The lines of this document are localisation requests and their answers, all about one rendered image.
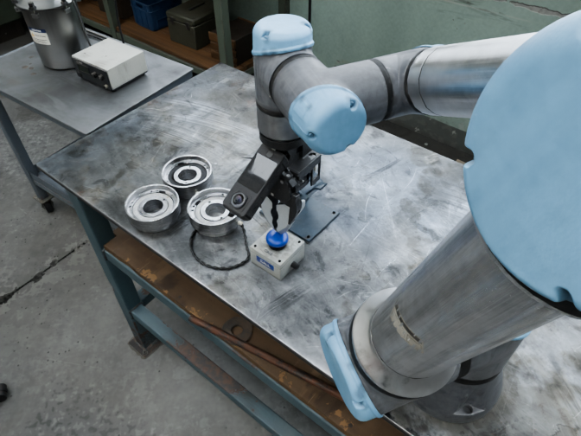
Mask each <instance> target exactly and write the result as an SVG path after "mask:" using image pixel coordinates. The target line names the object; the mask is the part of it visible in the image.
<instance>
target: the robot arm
mask: <svg viewBox="0 0 581 436"><path fill-rule="evenodd" d="M313 45H314V41H313V40H312V27H311V25H310V23H309V22H308V21H307V20H305V19H304V18H302V17H300V16H295V15H289V14H278V15H273V16H267V17H264V18H262V19H261V20H259V21H258V22H257V23H256V24H255V26H254V28H253V31H252V56H253V69H254V82H255V95H256V105H257V119H258V129H259V139H260V141H261V142H262V143H263V144H262V145H260V146H259V148H258V150H257V151H256V153H255V154H254V156H253V157H252V159H251V161H250V162H249V164H248V165H247V166H246V167H245V169H244V170H243V172H242V173H241V175H240V176H239V178H238V180H237V181H236V183H235V184H234V186H232V188H231V189H230V191H229V192H228V194H227V196H226V197H225V199H224V200H223V202H222V204H223V206H224V208H225V209H227V210H228V211H229V212H231V213H232V214H234V215H236V216H238V217H239V218H240V219H241V220H243V221H250V220H251V219H252V218H253V216H254V215H255V213H256V212H257V210H258V209H259V207H261V208H262V211H263V213H264V215H265V218H266V219H267V221H268V222H269V223H270V225H271V227H272V228H273V229H274V230H275V231H276V232H278V233H280V234H284V233H285V232H286V231H288V230H289V229H290V227H291V226H292V224H293V222H294V221H295V219H296V217H297V216H298V215H299V214H300V212H301V211H302V210H303V208H304V206H305V200H301V198H300V195H299V194H298V191H299V190H301V189H303V188H304V187H305V186H306V185H307V184H308V183H309V182H310V186H313V185H314V184H315V183H316V182H317V181H318V180H319V179H320V173H321V158H322V154H323V155H334V154H337V153H340V152H343V151H345V150H346V148H347V147H348V146H350V145H351V144H355V143H356V142H357V140H358V139H359V138H360V137H361V134H362V133H363V132H364V129H365V126H366V125H371V124H375V123H378V122H380V121H384V120H388V119H394V118H397V117H400V116H404V115H408V114H422V115H432V116H445V117H456V118H468V119H470V121H469V126H468V130H467V133H466V138H465V146H466V147H467V148H469V149H470V150H472V151H473V153H474V160H471V161H469V162H467V163H466V164H465V165H464V166H463V180H464V187H465V192H466V196H467V200H468V204H469V209H470V211H469V212H468V213H467V214H466V215H465V216H464V217H463V218H462V220H460V221H459V222H458V223H457V224H456V226H455V227H454V228H453V229H452V230H451V231H450V232H449V233H448V234H447V235H446V236H445V237H444V238H443V239H442V240H441V242H440V243H439V244H438V245H437V246H436V247H435V248H434V249H433V250H432V251H431V252H430V253H429V254H428V255H427V256H426V258H425V259H424V260H423V261H422V262H421V263H420V264H419V265H418V266H417V267H416V268H415V269H414V270H413V271H412V272H411V274H410V275H409V276H408V277H407V278H406V279H405V280H404V281H403V282H402V283H401V284H400V285H399V286H398V287H393V288H387V289H384V290H381V291H379V292H376V293H375V294H374V295H372V296H371V297H369V298H368V299H367V300H366V301H365V302H364V303H363V304H362V305H361V306H360V308H359V309H358V310H357V311H356V312H355V313H353V314H351V315H349V316H346V317H343V318H341V319H338V318H336V319H334V320H333V322H332V323H330V324H326V325H324V326H323V327H322V329H321V331H320V341H321V345H322V351H323V354H324V356H325V359H326V362H327V364H328V366H329V370H330V373H331V375H332V377H333V379H334V381H335V385H336V386H337V388H338V390H339V392H340V394H341V396H342V399H343V400H344V402H345V404H346V406H347V407H348V410H349V411H350V413H351V414H352V415H353V416H354V417H355V418H356V419H357V420H359V421H368V420H371V419H374V418H376V417H377V418H381V417H383V414H386V413H388V412H390V411H392V410H393V409H395V408H397V407H401V406H403V405H405V404H406V403H409V402H411V401H412V402H413V403H414V404H415V405H416V406H417V407H419V408H420V409H421V410H422V411H424V412H425V413H427V414H429V415H430V416H432V417H434V418H436V419H439V420H442V421H446V422H450V423H468V422H471V421H475V420H479V419H480V418H481V417H483V416H484V415H486V414H487V413H488V412H489V411H490V410H491V409H492V407H493V406H494V405H495V403H496V402H497V401H498V399H499V397H500V395H501V390H502V384H503V368H504V367H505V365H506V364H507V362H508V360H509V359H510V358H511V356H512V355H513V353H514V352H515V351H516V350H517V348H518V347H519V346H520V344H521V342H522V341H523V339H524V338H526V337H527V336H528V335H529V334H530V333H531V331H532V330H535V329H537V328H539V327H541V326H543V325H545V324H549V323H550V322H552V321H554V320H557V319H559V318H561V317H563V316H567V317H572V318H575V319H578V320H581V10H579V11H577V12H574V13H572V14H570V15H568V16H565V17H563V18H561V19H559V20H557V21H556V22H553V23H552V24H550V25H548V26H546V27H545V28H543V29H542V30H541V31H539V32H535V33H529V34H523V35H511V36H505V37H498V38H492V39H486V40H480V41H473V42H462V43H455V44H449V45H443V44H437V45H422V46H418V47H416V48H413V49H410V50H406V51H403V52H398V53H395V54H388V55H383V56H380V57H376V58H372V59H368V60H364V61H357V62H353V63H349V64H345V65H341V66H337V67H330V68H328V67H325V66H324V65H323V64H322V63H321V62H320V61H319V60H318V59H317V58H316V57H315V56H314V55H313V52H312V46H313ZM313 155H315V157H314V158H313V159H312V160H311V158H310V157H309V156H313ZM316 165H318V170H317V175H316V176H315V177H314V178H313V175H314V167H315V166H316Z"/></svg>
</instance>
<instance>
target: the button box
mask: <svg viewBox="0 0 581 436"><path fill-rule="evenodd" d="M272 229H273V228H270V229H269V230H268V231H266V232H265V233H264V234H263V235H262V236H261V237H260V238H259V239H257V240H256V241H255V242H254V243H253V244H252V245H251V246H250V251H251V261H252V263H253V264H254V265H256V266H258V267H260V268H261V269H263V270H264V271H266V272H267V273H269V274H270V275H271V276H273V277H274V278H276V279H278V280H280V281H281V280H282V279H283V278H284V277H285V276H286V275H287V274H288V273H289V272H290V271H291V270H292V269H293V268H294V269H295V270H297V269H298V268H299V264H298V263H299V262H300V261H301V260H302V259H303V258H304V241H303V240H301V239H299V238H297V237H296V236H295V235H293V234H291V233H289V232H287V231H286V233H287V234H288V235H289V240H288V242H287V244H286V245H285V246H283V247H271V246H269V245H268V244H267V242H266V238H265V237H266V235H267V233H268V232H269V231H270V230H272Z"/></svg>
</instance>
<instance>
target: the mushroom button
mask: <svg viewBox="0 0 581 436"><path fill-rule="evenodd" d="M265 238H266V242H267V244H268V245H269V246H271V247H283V246H285V245H286V244H287V242H288V240H289V235H288V234H287V233H286V232H285V233H284V234H280V233H278V232H276V231H275V230H274V229H272V230H270V231H269V232H268V233H267V235H266V237H265Z"/></svg>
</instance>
